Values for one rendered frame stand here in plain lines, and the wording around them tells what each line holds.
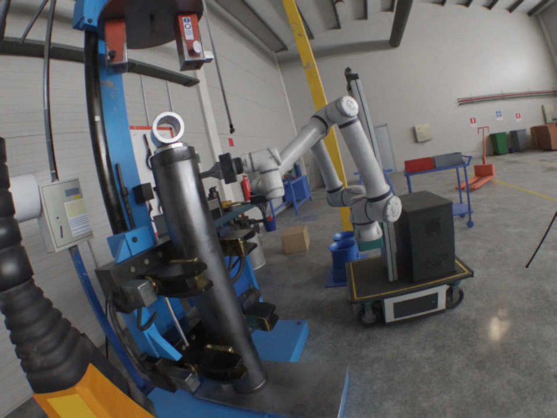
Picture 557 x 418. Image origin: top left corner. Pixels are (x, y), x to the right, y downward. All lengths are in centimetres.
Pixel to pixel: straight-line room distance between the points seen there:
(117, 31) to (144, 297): 119
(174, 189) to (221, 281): 45
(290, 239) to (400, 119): 901
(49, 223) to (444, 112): 1251
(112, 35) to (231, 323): 148
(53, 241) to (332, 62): 1193
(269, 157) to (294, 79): 1142
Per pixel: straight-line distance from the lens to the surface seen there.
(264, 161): 108
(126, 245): 120
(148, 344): 126
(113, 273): 110
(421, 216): 173
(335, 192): 212
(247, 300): 162
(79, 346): 26
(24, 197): 162
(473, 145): 1278
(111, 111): 156
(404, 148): 1176
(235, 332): 128
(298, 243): 383
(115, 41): 136
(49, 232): 167
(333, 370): 155
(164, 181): 110
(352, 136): 135
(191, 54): 136
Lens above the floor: 127
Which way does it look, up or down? 9 degrees down
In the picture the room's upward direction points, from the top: 14 degrees counter-clockwise
